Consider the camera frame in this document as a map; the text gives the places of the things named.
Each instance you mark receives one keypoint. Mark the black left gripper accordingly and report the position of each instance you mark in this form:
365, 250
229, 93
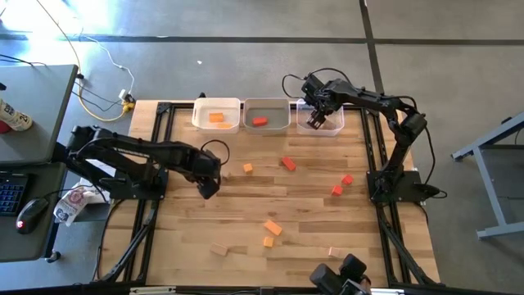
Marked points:
206, 166

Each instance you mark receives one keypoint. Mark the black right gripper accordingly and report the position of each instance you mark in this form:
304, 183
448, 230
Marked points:
326, 102

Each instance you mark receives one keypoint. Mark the small natural wood block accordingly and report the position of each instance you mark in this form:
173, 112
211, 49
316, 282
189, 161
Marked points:
225, 175

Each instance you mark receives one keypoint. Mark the orange cube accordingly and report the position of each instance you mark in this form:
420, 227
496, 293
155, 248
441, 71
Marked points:
247, 167
268, 241

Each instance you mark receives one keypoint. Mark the red rectangular block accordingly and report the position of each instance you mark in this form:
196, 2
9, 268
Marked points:
288, 163
260, 121

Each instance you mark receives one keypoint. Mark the natural wood rectangular block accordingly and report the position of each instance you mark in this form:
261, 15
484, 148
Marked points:
219, 248

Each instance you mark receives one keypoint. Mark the red cube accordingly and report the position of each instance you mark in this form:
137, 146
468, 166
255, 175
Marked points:
337, 190
347, 179

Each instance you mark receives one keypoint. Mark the orange rectangular block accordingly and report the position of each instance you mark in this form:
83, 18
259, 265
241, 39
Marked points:
272, 227
216, 117

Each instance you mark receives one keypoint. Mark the pinkish natural wood cube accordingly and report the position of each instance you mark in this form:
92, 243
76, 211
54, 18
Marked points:
333, 252

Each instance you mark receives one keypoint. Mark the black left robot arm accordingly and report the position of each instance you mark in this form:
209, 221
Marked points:
135, 149

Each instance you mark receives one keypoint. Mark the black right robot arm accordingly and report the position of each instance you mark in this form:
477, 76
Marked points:
403, 135

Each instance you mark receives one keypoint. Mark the clear plastic bin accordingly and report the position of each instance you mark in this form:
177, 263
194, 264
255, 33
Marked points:
333, 129

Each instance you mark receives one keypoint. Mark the grey plastic bin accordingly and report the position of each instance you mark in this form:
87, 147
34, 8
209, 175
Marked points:
274, 112

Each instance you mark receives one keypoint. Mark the white plastic bin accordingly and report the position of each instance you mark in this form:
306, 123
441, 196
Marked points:
200, 123

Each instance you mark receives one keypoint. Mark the white power adapter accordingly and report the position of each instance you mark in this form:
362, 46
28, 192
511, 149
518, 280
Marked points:
123, 95

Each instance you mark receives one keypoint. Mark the white snack bag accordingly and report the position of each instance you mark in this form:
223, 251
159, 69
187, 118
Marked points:
71, 205

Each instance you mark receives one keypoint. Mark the black boxy device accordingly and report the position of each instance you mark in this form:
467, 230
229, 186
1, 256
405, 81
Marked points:
327, 280

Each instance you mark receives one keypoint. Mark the black computer mouse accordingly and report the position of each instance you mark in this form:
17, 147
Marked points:
30, 215

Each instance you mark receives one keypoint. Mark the dark grey desk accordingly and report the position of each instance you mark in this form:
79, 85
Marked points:
37, 246

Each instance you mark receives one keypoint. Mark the black keyboard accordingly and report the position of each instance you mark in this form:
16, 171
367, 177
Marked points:
11, 193

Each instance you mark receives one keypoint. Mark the white printed can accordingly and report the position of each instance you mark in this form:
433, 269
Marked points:
14, 116

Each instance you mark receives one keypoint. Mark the black aluminium table frame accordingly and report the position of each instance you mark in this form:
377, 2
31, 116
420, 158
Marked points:
180, 105

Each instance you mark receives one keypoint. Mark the grey metal table frame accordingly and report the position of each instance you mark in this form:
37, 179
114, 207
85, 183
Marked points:
487, 180

